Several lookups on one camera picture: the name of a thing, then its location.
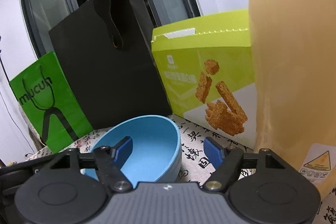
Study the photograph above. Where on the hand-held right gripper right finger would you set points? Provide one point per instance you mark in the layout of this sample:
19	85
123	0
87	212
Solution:
212	151

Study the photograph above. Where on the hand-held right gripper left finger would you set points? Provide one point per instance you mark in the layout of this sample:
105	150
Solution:
125	148

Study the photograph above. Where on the blue bowl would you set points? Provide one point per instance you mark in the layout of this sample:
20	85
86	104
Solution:
155	148

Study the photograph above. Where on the calligraphy print tablecloth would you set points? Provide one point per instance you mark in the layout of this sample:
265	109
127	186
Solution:
191	153

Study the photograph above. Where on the black paper bag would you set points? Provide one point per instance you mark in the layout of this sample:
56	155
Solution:
110	77

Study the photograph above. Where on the green paper bag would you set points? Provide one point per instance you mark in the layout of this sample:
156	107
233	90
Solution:
39	98

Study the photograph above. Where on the yellow-green snack box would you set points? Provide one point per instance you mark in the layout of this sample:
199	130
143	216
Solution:
183	69

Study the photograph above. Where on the beige thermos bottle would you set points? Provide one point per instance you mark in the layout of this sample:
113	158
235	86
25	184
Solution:
294	56

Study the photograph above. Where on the dark sliding glass door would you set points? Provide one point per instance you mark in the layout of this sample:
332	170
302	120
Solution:
42	3

